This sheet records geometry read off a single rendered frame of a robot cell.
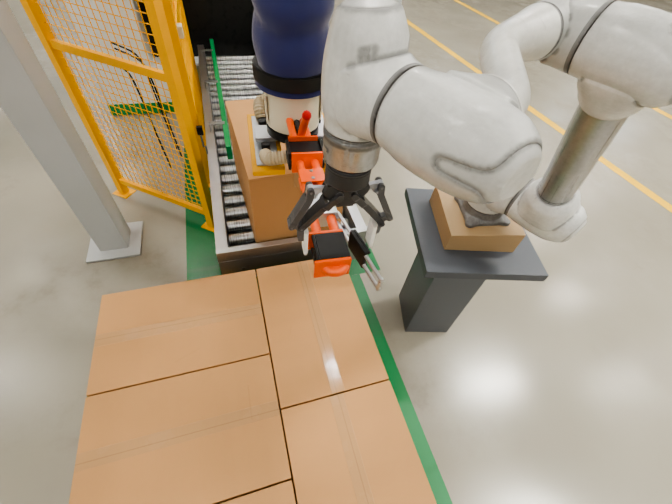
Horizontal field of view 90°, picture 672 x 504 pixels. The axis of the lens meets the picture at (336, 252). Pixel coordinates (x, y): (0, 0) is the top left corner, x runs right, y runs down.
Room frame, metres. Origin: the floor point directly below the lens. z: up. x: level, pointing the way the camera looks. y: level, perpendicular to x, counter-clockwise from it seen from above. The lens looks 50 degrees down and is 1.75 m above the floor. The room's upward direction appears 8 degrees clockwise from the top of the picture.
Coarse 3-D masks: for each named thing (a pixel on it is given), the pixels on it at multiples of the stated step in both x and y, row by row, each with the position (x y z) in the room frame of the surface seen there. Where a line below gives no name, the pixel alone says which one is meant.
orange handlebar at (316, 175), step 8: (288, 120) 0.92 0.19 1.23; (288, 128) 0.89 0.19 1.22; (312, 160) 0.74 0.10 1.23; (304, 168) 0.71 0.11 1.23; (312, 168) 0.72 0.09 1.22; (320, 168) 0.71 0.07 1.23; (304, 176) 0.67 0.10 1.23; (312, 176) 0.67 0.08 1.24; (320, 176) 0.67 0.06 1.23; (304, 184) 0.64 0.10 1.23; (320, 184) 0.65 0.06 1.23; (328, 216) 0.55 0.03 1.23; (312, 224) 0.51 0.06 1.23; (328, 224) 0.53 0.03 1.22; (336, 224) 0.52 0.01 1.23; (344, 264) 0.42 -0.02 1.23; (328, 272) 0.39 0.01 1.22; (336, 272) 0.40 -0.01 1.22; (344, 272) 0.40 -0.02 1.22
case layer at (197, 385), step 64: (128, 320) 0.54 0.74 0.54; (192, 320) 0.58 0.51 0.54; (256, 320) 0.62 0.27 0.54; (320, 320) 0.66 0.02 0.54; (128, 384) 0.32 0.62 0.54; (192, 384) 0.35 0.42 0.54; (256, 384) 0.38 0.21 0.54; (320, 384) 0.41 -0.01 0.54; (384, 384) 0.44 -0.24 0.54; (128, 448) 0.14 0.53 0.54; (192, 448) 0.16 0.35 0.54; (256, 448) 0.19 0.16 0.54; (320, 448) 0.21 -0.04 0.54; (384, 448) 0.24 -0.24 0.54
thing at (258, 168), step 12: (252, 120) 1.09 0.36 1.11; (264, 120) 1.05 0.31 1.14; (252, 132) 1.02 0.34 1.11; (252, 144) 0.95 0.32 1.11; (264, 144) 0.92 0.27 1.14; (276, 144) 0.97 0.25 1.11; (252, 156) 0.89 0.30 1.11; (252, 168) 0.83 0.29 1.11; (264, 168) 0.84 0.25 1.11; (276, 168) 0.84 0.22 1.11
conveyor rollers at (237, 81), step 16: (208, 64) 2.83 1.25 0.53; (224, 64) 2.88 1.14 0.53; (240, 64) 2.86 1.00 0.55; (224, 80) 2.55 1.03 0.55; (240, 80) 2.59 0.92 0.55; (224, 96) 2.36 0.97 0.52; (240, 96) 2.34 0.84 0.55; (256, 96) 2.38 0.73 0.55; (224, 144) 1.76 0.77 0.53; (224, 160) 1.59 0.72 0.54; (224, 176) 1.44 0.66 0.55; (224, 192) 1.33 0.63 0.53; (240, 192) 1.36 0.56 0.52; (240, 208) 1.21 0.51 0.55; (240, 224) 1.11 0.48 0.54; (240, 240) 1.02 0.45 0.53
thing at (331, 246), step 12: (312, 240) 0.46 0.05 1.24; (324, 240) 0.46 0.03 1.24; (336, 240) 0.46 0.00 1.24; (312, 252) 0.46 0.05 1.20; (324, 252) 0.43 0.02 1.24; (336, 252) 0.43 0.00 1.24; (348, 252) 0.44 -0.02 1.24; (324, 264) 0.40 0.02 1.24; (336, 264) 0.41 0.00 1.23; (348, 264) 0.42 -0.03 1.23; (324, 276) 0.40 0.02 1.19
